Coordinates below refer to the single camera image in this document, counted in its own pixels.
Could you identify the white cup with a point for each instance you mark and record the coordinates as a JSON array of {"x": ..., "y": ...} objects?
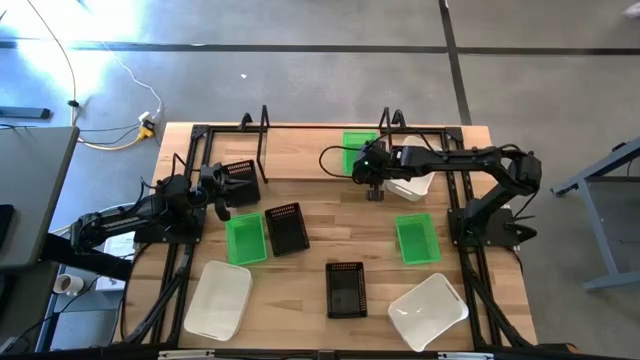
[{"x": 67, "y": 285}]

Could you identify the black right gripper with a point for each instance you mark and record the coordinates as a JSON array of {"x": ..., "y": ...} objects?
[{"x": 372, "y": 167}]

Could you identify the white plastic bin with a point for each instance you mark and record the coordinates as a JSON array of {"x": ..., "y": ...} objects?
[
  {"x": 427, "y": 312},
  {"x": 218, "y": 300},
  {"x": 412, "y": 190}
]

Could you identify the black desk foot bar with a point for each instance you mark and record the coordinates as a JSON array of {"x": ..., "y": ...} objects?
[{"x": 90, "y": 261}]

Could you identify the black metal wooden shelf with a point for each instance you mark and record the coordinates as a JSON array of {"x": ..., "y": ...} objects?
[{"x": 300, "y": 155}]

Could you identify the black pad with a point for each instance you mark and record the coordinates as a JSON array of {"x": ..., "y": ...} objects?
[{"x": 5, "y": 225}]

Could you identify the grey desk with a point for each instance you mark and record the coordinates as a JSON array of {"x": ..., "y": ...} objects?
[{"x": 30, "y": 190}]

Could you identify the dark grey floor bar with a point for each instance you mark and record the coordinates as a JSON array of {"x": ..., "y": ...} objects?
[{"x": 25, "y": 113}]

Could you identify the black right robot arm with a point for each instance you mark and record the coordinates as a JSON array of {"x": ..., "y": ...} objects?
[{"x": 470, "y": 160}]

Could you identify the yellow power plug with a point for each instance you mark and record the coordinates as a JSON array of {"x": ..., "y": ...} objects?
[{"x": 146, "y": 132}]

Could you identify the black aluminium rig frame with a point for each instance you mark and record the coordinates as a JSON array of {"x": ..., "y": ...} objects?
[{"x": 454, "y": 134}]

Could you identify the white power adapter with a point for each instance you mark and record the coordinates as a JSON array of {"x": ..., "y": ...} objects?
[{"x": 145, "y": 116}]

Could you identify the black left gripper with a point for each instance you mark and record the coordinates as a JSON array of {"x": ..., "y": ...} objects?
[{"x": 216, "y": 180}]

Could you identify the grey metal table frame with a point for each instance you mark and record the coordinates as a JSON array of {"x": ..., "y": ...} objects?
[{"x": 599, "y": 225}]

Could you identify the white paper box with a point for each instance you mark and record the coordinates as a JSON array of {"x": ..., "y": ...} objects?
[{"x": 122, "y": 251}]

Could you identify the black plastic slotted basket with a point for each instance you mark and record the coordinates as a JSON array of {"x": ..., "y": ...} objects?
[
  {"x": 245, "y": 197},
  {"x": 346, "y": 292},
  {"x": 286, "y": 232}
]

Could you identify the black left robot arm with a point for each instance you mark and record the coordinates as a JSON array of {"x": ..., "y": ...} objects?
[{"x": 115, "y": 222}]

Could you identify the green plastic slotted basket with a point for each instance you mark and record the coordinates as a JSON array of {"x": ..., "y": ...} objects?
[
  {"x": 357, "y": 141},
  {"x": 418, "y": 240},
  {"x": 246, "y": 240}
]

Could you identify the silver frame bracket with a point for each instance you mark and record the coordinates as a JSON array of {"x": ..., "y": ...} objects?
[
  {"x": 187, "y": 355},
  {"x": 465, "y": 356}
]

